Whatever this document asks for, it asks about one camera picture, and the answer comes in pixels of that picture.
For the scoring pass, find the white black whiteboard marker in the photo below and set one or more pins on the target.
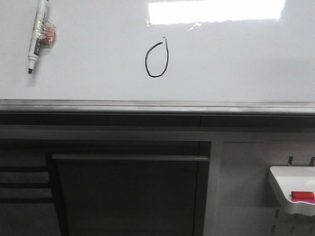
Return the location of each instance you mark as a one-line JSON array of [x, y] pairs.
[[43, 33]]

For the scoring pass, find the large white whiteboard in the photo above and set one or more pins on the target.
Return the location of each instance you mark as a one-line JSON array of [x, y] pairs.
[[162, 56]]

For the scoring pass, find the dark cabinet panel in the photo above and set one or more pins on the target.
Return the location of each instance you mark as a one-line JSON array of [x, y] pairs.
[[130, 188]]

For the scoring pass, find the white pegboard panel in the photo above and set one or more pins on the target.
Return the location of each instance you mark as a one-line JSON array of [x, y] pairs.
[[247, 204]]

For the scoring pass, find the red block in tray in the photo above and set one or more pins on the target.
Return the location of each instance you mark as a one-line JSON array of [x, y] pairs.
[[303, 195]]

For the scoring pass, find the pink item in tray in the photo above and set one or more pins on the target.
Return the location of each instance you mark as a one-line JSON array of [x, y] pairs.
[[311, 201]]

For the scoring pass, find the white plastic wall tray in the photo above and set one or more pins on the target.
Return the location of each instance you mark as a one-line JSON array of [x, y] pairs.
[[285, 179]]

